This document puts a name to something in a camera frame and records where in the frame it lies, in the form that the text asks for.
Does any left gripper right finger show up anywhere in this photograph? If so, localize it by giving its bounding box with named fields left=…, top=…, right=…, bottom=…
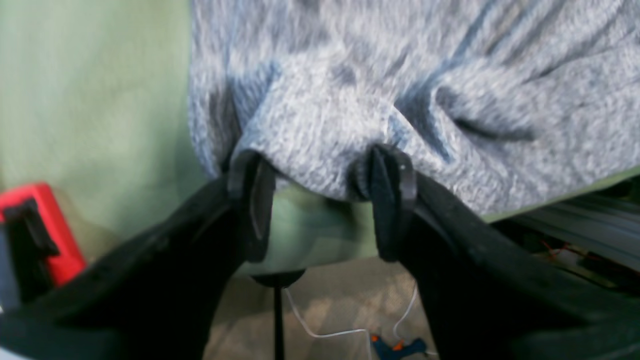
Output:
left=360, top=144, right=640, bottom=360

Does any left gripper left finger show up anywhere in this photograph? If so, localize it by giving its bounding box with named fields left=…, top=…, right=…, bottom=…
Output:
left=1, top=150, right=275, bottom=360

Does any grey heathered T-shirt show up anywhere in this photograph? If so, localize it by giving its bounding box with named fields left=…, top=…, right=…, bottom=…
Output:
left=188, top=0, right=640, bottom=216

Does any left red black clamp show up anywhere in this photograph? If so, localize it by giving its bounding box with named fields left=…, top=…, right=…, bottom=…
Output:
left=0, top=182, right=87, bottom=313

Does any green table cloth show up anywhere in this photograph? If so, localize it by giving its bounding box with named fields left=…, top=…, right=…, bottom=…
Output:
left=1, top=0, right=639, bottom=274

